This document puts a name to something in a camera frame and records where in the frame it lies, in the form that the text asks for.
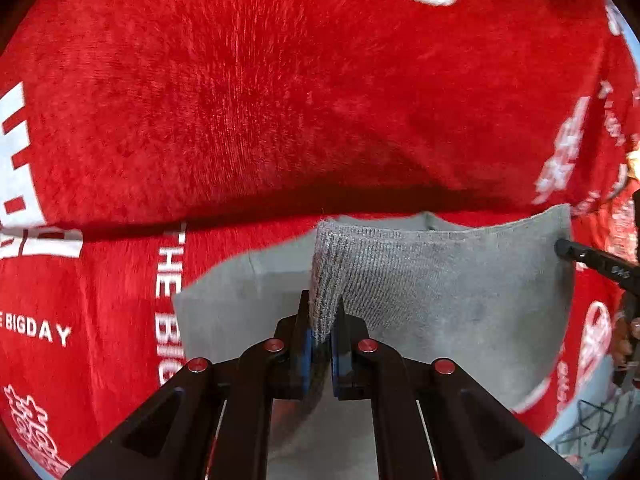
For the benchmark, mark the grey knit sweater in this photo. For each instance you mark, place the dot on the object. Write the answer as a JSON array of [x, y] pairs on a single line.
[[450, 285]]

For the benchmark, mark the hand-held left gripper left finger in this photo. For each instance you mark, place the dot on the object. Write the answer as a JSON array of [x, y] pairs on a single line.
[[303, 360]]

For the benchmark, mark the red printed blanket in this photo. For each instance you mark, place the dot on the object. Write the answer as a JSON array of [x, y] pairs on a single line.
[[280, 110]]

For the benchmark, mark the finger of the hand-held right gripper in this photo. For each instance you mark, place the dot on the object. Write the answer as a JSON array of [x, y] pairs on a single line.
[[597, 260]]

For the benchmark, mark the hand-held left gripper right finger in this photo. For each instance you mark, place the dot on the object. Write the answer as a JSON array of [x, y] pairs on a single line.
[[341, 360]]

